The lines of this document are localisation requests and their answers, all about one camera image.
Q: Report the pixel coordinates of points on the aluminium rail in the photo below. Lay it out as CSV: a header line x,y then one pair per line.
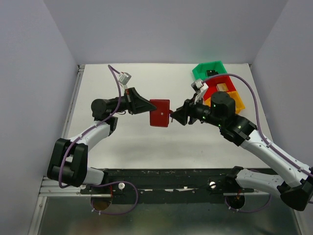
x,y
73,99
50,188

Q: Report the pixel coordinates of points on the green plastic bin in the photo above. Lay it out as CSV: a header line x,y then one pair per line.
x,y
207,69

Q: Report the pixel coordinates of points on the red leather card holder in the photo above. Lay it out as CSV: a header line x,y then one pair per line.
x,y
160,116

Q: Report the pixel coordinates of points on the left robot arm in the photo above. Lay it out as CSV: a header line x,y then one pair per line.
x,y
69,161

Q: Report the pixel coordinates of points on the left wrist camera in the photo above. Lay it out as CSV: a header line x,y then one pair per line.
x,y
124,78

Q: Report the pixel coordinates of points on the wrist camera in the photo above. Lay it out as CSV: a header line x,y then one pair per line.
x,y
124,78
200,89

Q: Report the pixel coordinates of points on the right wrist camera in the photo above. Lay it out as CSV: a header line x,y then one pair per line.
x,y
200,89

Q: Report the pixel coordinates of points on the tan box in red bin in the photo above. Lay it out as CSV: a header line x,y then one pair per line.
x,y
222,87

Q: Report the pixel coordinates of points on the red plastic bin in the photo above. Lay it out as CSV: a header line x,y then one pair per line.
x,y
213,85

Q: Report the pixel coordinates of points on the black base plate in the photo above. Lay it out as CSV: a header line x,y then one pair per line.
x,y
166,186

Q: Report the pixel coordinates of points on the aluminium front rail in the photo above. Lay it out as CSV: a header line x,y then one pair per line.
x,y
50,188

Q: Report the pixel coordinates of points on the black item in green bin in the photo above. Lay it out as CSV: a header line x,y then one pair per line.
x,y
210,73

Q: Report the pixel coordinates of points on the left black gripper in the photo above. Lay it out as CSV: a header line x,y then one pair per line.
x,y
135,103

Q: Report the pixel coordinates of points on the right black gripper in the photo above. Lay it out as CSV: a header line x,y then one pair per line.
x,y
180,115

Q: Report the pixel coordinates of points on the aluminium left side rail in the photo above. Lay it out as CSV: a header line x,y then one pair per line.
x,y
73,99

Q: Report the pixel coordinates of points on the yellow plastic bin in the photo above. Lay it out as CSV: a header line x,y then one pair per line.
x,y
238,101

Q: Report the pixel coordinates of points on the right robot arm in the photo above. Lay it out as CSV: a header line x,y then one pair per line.
x,y
292,181

